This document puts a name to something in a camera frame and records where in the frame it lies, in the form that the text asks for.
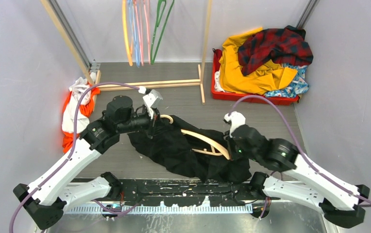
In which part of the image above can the cream wooden hanger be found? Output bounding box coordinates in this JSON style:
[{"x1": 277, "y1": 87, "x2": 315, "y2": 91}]
[{"x1": 161, "y1": 115, "x2": 232, "y2": 161}]

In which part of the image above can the black pleated skirt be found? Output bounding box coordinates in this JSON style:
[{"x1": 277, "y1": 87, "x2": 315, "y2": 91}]
[{"x1": 128, "y1": 115, "x2": 252, "y2": 183}]

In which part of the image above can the blue patterned garment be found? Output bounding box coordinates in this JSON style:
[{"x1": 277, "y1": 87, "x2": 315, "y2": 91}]
[{"x1": 264, "y1": 63, "x2": 309, "y2": 98}]

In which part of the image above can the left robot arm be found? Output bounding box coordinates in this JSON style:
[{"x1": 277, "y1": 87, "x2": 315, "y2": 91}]
[{"x1": 13, "y1": 90, "x2": 163, "y2": 230}]

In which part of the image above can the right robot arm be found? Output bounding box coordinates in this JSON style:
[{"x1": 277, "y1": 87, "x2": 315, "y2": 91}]
[{"x1": 225, "y1": 125, "x2": 370, "y2": 229}]

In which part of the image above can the blue hanger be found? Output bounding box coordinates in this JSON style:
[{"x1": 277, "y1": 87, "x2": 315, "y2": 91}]
[{"x1": 126, "y1": 0, "x2": 140, "y2": 67}]

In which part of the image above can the orange hanger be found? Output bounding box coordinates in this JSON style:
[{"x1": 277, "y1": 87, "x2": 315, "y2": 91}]
[{"x1": 121, "y1": 0, "x2": 133, "y2": 66}]

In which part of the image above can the green hanger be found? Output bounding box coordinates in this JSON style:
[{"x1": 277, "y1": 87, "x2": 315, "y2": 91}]
[{"x1": 150, "y1": 0, "x2": 175, "y2": 65}]

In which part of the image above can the pink hanger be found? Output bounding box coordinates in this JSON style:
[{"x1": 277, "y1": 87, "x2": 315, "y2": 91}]
[{"x1": 133, "y1": 0, "x2": 151, "y2": 66}]

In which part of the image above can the red plastic bin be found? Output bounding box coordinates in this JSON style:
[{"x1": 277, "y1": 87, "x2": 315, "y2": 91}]
[{"x1": 211, "y1": 49, "x2": 300, "y2": 106}]

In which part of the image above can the yellow garment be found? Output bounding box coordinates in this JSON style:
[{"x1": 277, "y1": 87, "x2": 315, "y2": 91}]
[{"x1": 218, "y1": 27, "x2": 298, "y2": 95}]

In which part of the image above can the white and orange clothes pile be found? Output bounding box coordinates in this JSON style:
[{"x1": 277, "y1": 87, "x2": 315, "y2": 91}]
[{"x1": 61, "y1": 77, "x2": 100, "y2": 153}]

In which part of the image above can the red plaid shirt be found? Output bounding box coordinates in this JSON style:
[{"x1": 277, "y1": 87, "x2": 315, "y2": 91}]
[{"x1": 237, "y1": 25, "x2": 314, "y2": 76}]

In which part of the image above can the wooden clothes rack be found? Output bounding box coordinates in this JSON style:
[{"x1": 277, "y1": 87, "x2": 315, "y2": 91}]
[{"x1": 41, "y1": 0, "x2": 213, "y2": 104}]

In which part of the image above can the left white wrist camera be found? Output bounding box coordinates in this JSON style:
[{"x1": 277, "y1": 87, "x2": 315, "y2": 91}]
[{"x1": 138, "y1": 86, "x2": 163, "y2": 119}]

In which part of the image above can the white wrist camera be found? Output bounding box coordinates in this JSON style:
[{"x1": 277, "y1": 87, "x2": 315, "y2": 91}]
[
  {"x1": 138, "y1": 86, "x2": 163, "y2": 119},
  {"x1": 223, "y1": 111, "x2": 246, "y2": 138}
]

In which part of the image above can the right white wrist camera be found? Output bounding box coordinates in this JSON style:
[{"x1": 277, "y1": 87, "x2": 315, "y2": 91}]
[{"x1": 223, "y1": 111, "x2": 246, "y2": 138}]

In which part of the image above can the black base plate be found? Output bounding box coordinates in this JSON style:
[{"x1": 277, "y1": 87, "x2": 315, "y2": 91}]
[{"x1": 90, "y1": 179, "x2": 281, "y2": 208}]

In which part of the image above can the aluminium frame post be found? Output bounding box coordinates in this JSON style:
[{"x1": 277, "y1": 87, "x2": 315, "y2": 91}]
[{"x1": 48, "y1": 0, "x2": 91, "y2": 70}]

